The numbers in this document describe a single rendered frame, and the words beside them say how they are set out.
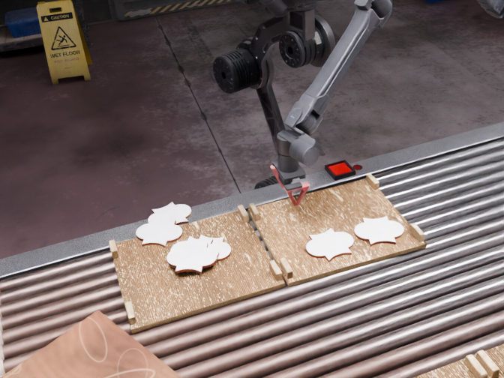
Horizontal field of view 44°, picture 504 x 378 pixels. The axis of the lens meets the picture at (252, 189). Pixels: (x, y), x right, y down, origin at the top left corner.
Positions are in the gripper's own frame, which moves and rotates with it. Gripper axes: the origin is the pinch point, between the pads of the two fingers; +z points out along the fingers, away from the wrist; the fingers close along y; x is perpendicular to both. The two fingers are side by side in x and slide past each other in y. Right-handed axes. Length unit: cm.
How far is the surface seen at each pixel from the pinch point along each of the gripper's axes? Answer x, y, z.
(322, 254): -1.8, -19.0, 8.4
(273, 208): 3.2, 6.9, 9.1
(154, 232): 39.4, 8.6, 8.1
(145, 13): -24, 458, 94
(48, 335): 72, -18, 11
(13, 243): 104, 152, 101
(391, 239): -21.7, -20.6, 8.5
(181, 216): 29.9, 15.9, 10.1
